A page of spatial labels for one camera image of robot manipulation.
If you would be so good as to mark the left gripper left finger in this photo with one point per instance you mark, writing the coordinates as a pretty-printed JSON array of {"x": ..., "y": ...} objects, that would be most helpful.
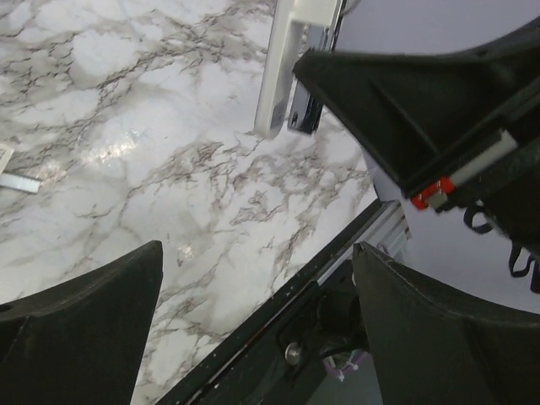
[{"x": 82, "y": 341}]

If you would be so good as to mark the staple strip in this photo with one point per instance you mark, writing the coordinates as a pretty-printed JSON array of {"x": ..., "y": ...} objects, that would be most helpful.
[{"x": 20, "y": 183}]

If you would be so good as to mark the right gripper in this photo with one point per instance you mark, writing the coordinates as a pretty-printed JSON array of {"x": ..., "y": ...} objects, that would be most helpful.
[{"x": 420, "y": 117}]

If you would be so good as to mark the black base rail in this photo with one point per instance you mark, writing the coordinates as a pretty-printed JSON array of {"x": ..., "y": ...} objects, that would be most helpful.
[{"x": 276, "y": 355}]

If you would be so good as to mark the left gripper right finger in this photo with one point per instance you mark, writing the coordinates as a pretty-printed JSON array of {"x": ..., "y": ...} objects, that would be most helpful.
[{"x": 434, "y": 344}]

